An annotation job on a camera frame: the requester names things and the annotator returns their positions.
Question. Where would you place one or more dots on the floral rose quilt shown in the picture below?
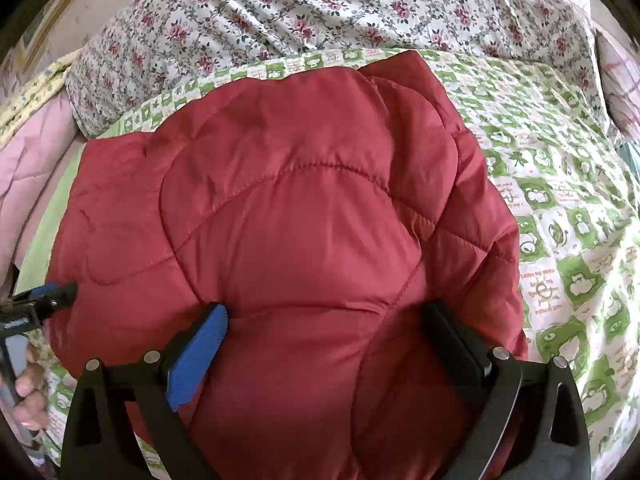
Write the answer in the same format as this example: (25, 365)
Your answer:
(300, 10)

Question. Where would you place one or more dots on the green checked bedsheet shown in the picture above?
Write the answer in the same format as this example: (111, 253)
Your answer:
(565, 185)

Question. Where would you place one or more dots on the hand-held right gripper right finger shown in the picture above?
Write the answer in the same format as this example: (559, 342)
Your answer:
(452, 337)

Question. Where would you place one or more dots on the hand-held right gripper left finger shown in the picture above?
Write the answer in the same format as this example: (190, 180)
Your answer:
(195, 355)

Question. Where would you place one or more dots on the person's left hand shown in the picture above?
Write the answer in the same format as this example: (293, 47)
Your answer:
(32, 380)

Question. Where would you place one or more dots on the pink blanket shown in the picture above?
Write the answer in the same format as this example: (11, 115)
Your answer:
(30, 170)

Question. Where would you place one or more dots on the gold framed wall picture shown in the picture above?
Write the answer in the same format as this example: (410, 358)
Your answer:
(37, 35)

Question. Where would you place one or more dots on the pink checked pillow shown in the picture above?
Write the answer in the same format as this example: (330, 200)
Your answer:
(620, 85)

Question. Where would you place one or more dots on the yellow patterned cloth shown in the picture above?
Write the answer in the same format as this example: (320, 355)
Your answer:
(30, 95)

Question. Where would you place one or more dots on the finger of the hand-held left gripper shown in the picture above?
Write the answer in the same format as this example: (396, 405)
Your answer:
(55, 296)

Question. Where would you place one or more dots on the red quilted jacket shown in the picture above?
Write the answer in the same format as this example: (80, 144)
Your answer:
(300, 200)

